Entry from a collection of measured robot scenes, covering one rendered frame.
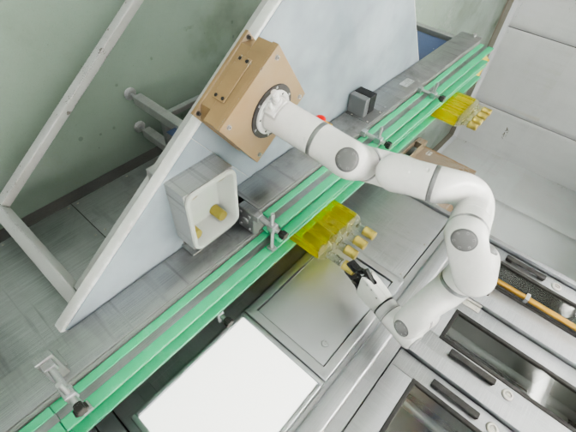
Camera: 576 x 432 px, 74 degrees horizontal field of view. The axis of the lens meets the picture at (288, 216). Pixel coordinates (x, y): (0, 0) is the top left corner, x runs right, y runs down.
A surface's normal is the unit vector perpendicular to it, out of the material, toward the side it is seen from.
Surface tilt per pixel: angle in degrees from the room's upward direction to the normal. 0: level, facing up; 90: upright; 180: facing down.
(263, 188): 90
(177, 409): 90
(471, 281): 78
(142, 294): 90
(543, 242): 90
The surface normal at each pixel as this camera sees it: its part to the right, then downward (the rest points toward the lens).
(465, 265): -0.51, 0.46
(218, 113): -0.35, -0.21
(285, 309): 0.05, -0.66
